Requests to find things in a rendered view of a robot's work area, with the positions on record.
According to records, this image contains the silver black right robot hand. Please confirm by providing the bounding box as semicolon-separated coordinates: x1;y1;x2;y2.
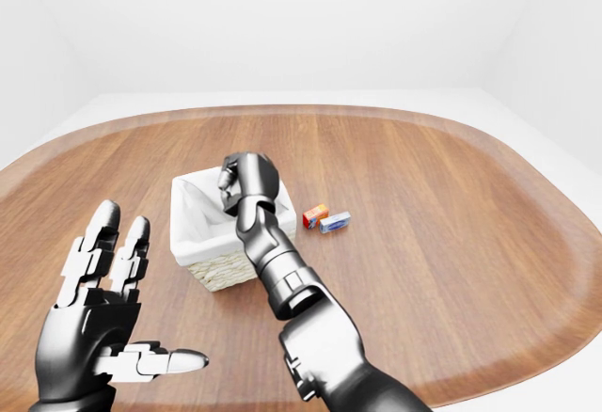
216;151;280;218

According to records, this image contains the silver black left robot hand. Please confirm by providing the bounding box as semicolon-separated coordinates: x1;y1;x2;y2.
34;198;211;406

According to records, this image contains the white lined wicker basket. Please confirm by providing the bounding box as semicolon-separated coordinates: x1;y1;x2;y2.
168;166;298;294

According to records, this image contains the small orange red food box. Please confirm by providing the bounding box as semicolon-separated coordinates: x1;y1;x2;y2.
302;202;331;231

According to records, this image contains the small blue grey food box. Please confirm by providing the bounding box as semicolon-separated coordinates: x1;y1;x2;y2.
318;211;353;235

